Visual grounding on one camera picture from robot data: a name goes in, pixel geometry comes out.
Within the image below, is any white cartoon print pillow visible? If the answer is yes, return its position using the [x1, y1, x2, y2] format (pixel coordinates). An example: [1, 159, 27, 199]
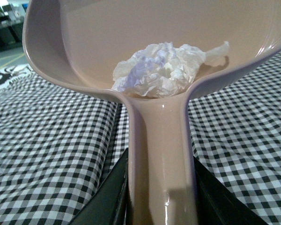
[0, 64, 36, 92]

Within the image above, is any white paper ball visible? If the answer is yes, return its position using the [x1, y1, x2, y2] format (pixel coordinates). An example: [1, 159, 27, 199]
[112, 41, 229, 98]

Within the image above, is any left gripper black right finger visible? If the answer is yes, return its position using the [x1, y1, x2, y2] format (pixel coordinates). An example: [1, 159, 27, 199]
[193, 157, 267, 225]

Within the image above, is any beige plastic dustpan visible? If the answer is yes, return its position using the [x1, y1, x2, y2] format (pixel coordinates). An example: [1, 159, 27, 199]
[23, 0, 281, 225]

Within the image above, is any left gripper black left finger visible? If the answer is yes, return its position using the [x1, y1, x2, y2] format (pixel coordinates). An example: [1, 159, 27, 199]
[70, 149, 128, 225]

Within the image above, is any black white checkered bedsheet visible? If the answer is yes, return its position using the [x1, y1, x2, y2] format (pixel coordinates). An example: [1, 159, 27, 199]
[0, 52, 281, 225]

